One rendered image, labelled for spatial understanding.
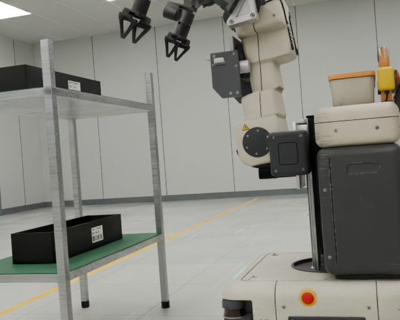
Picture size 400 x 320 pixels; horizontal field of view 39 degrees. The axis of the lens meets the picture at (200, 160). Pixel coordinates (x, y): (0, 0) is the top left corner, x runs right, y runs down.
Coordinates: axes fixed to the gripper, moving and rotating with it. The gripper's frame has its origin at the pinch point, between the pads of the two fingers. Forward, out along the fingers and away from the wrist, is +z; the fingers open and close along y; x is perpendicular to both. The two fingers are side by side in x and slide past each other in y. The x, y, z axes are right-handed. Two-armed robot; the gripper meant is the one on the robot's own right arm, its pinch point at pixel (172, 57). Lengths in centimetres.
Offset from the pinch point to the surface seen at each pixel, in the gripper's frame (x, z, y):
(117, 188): -296, 227, -687
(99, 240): 3, 81, 13
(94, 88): -29.9, 24.3, -1.1
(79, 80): -30.7, 22.5, 12.5
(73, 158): -40, 61, -22
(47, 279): 12, 82, 64
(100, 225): 0, 75, 12
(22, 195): -430, 291, -619
